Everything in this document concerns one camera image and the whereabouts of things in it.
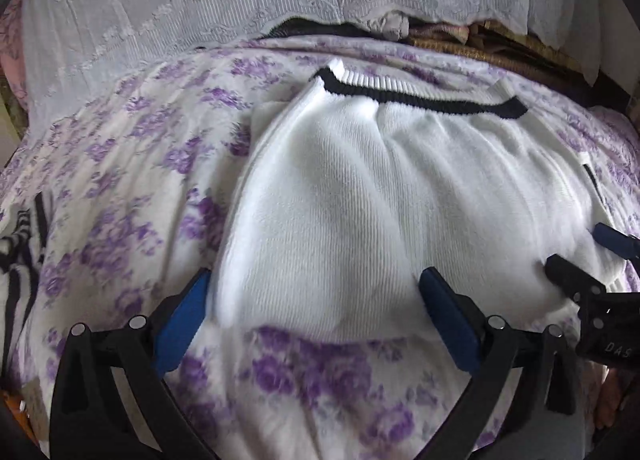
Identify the white knit sweater black trim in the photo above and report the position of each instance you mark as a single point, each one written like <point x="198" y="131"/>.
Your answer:
<point x="350" y="190"/>

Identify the dark cloth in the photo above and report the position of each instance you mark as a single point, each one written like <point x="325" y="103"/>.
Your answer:
<point x="320" y="28"/>

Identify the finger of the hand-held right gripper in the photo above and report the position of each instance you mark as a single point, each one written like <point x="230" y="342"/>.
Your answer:
<point x="570" y="275"/>
<point x="620" y="242"/>

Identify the pink patterned cloth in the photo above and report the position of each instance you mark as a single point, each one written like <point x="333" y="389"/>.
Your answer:
<point x="11" y="49"/>

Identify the brown woven mat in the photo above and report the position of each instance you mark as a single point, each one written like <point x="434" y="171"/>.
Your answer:
<point x="525" y="57"/>

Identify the black white striped cloth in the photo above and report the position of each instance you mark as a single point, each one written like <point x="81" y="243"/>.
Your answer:
<point x="20" y="250"/>

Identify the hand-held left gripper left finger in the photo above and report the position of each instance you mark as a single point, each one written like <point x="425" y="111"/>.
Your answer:
<point x="180" y="327"/>

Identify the purple floral bedsheet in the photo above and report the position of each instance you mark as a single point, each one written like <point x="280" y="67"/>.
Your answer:
<point x="150" y="164"/>

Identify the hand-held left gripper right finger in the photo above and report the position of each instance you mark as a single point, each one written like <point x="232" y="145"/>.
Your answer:
<point x="450" y="320"/>

